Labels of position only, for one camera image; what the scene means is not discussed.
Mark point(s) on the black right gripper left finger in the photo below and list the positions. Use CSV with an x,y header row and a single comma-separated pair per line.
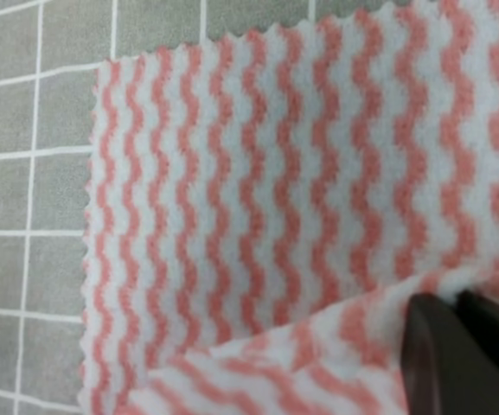
x,y
443,368

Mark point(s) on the pink white wavy striped towel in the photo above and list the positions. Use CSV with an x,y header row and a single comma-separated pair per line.
x,y
262,207

